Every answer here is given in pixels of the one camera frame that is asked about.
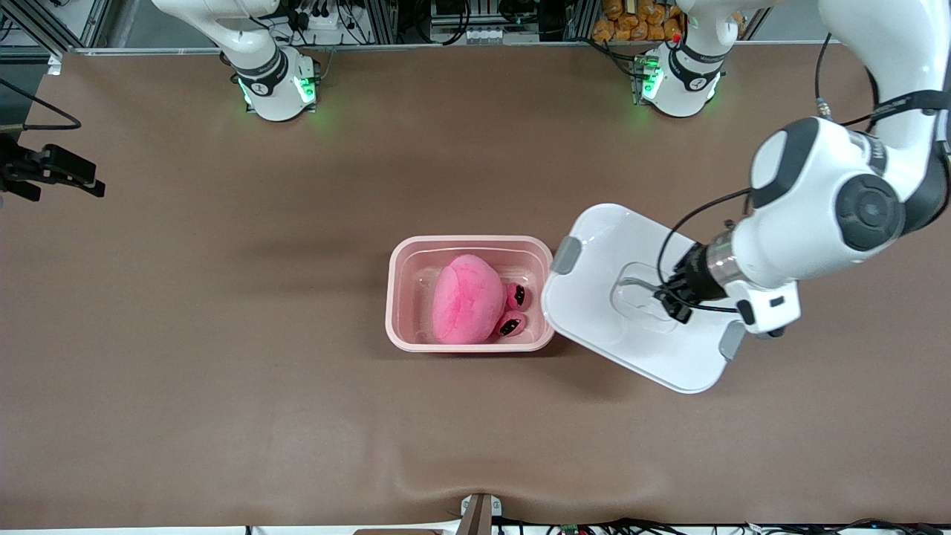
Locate pink plush toy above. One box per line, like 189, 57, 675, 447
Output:
431, 254, 533, 345

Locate pink translucent plastic box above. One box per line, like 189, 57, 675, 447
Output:
386, 235, 556, 354

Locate brown table mat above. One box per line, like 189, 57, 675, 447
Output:
0, 41, 951, 530

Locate bag of orange snacks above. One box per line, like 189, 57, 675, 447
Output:
592, 0, 684, 42

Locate white power strip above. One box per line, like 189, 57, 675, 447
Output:
286, 6, 350, 47

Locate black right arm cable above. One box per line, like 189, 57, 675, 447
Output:
0, 78, 81, 131

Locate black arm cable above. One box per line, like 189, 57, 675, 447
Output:
656, 33, 892, 314
0, 78, 81, 131

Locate aluminium frame post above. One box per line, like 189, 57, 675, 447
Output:
0, 0, 112, 56

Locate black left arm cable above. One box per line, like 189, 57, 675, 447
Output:
656, 33, 892, 314

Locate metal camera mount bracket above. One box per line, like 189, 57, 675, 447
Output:
457, 493, 503, 535

